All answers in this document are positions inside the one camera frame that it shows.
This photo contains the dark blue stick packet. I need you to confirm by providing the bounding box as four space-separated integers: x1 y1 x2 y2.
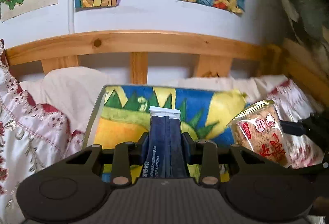
141 106 189 178

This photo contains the white pillow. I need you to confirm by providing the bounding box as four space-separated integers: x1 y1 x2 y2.
20 67 287 133

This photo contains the brown rice cake packet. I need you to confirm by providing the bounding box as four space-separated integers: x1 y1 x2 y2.
229 100 291 168

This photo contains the wooden bed headboard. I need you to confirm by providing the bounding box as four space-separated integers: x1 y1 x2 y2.
6 30 328 105

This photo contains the grey tray with dinosaur drawing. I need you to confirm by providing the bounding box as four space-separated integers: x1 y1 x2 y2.
84 85 247 180

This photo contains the floral satin bedspread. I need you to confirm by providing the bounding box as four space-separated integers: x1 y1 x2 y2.
1 54 328 223

